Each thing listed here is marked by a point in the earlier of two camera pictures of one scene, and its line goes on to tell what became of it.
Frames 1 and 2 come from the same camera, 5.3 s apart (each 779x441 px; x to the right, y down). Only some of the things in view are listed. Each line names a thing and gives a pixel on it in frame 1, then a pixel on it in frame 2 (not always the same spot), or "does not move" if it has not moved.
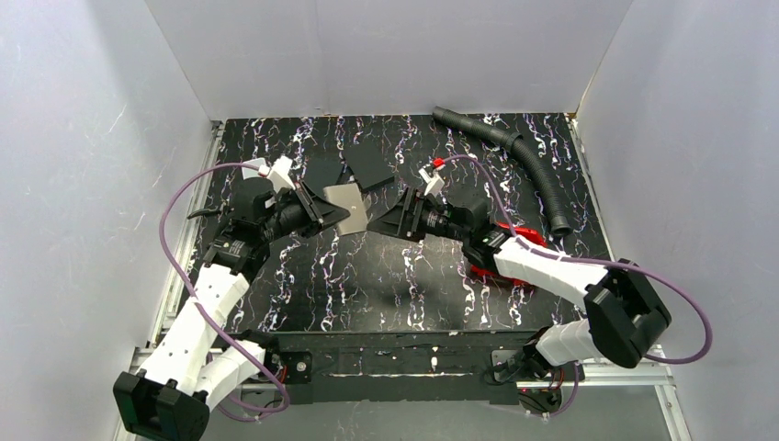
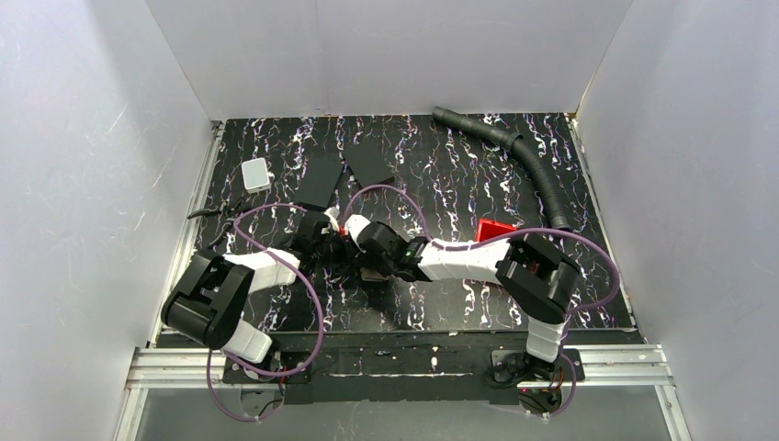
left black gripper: [307, 205] → [328, 244]
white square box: [250, 173] does not move
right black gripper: [412, 211] → [363, 260]
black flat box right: [369, 163] does not move
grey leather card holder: [349, 197] → [369, 275]
